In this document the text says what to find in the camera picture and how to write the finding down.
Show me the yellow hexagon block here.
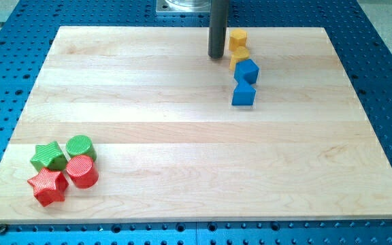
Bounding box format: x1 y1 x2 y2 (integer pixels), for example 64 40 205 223
229 29 248 51

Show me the yellow heart block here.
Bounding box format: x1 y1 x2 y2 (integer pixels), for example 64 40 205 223
229 46 250 71

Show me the light wooden board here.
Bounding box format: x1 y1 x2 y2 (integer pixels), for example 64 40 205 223
0 26 392 224

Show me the blue triangular prism block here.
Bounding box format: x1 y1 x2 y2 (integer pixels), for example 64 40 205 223
231 82 256 105

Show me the blue cube block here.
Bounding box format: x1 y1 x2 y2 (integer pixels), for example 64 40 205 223
234 59 259 84

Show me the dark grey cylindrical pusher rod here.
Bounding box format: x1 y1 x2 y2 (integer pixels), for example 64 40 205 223
208 0 229 59

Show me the green cylinder block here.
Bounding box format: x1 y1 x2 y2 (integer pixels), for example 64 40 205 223
65 135 97 161

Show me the red cylinder block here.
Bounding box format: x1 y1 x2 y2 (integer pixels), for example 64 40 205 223
66 154 99 189

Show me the green star block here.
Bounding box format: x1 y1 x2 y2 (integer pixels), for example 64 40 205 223
30 141 67 172

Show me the red star block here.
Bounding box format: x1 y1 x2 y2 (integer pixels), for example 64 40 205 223
27 167 69 207

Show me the blue perforated metal table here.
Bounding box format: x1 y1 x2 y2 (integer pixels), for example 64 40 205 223
0 1 392 244

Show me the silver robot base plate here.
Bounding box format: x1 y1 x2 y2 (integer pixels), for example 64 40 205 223
156 0 211 13

